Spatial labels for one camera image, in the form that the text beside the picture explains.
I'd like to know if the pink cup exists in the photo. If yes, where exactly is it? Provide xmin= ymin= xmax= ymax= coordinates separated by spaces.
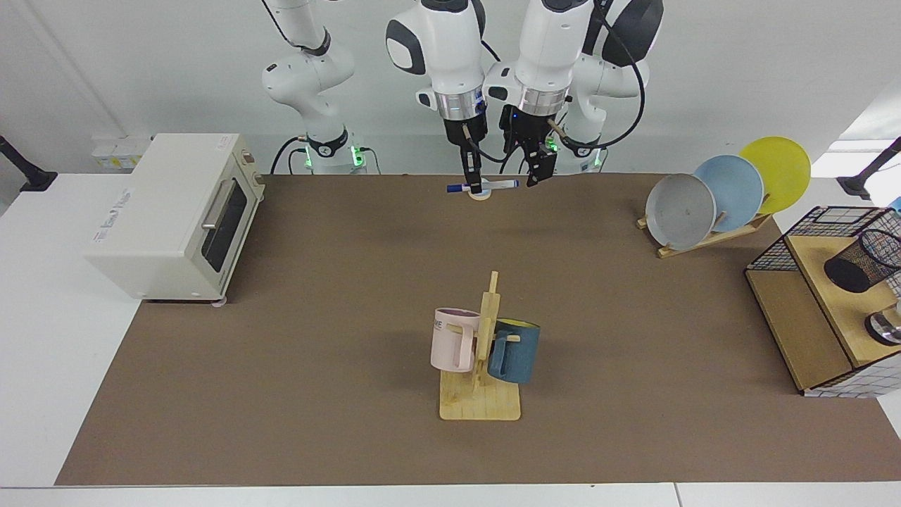
xmin=430 ymin=308 xmax=481 ymax=373

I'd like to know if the black mesh pen holder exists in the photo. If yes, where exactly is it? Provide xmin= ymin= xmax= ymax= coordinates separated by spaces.
xmin=824 ymin=229 xmax=901 ymax=294

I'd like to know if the wooden plate rack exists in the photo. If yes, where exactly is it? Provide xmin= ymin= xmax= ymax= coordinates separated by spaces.
xmin=636 ymin=211 xmax=774 ymax=259

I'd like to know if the white wall socket strip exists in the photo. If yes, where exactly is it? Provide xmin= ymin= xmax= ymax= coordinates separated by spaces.
xmin=92 ymin=135 xmax=154 ymax=172

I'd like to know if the light blue plate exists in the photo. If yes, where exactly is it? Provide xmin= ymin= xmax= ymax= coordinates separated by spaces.
xmin=693 ymin=154 xmax=765 ymax=233

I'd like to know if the dark blue cup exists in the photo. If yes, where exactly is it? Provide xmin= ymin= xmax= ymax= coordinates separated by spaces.
xmin=487 ymin=319 xmax=541 ymax=384

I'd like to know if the brown table cloth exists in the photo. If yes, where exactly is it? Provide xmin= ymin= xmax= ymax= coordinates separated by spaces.
xmin=55 ymin=173 xmax=901 ymax=487

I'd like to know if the black base cable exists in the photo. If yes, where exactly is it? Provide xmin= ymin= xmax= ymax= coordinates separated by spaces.
xmin=270 ymin=136 xmax=309 ymax=175

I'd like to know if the pale toaster oven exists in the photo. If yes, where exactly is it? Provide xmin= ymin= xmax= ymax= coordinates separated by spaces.
xmin=83 ymin=133 xmax=266 ymax=305

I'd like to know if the wooden cup stand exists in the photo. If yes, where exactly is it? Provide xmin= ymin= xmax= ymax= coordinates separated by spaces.
xmin=439 ymin=271 xmax=522 ymax=422

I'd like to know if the blue and white marker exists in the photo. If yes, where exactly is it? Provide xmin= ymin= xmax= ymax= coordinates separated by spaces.
xmin=446 ymin=180 xmax=520 ymax=194

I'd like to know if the black clamp mount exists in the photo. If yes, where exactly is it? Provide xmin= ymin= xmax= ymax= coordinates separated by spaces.
xmin=0 ymin=135 xmax=58 ymax=193
xmin=836 ymin=137 xmax=901 ymax=201

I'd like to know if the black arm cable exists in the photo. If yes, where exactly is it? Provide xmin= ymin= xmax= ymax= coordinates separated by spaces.
xmin=461 ymin=35 xmax=525 ymax=164
xmin=548 ymin=0 xmax=648 ymax=150

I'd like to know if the yellow plate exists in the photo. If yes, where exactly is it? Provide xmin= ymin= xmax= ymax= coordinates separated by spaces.
xmin=738 ymin=136 xmax=812 ymax=215

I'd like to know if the wire basket with wooden floor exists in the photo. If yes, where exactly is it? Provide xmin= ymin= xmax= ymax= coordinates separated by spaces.
xmin=745 ymin=206 xmax=901 ymax=399

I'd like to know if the grey plate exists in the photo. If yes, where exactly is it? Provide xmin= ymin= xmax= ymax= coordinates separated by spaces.
xmin=645 ymin=173 xmax=717 ymax=251

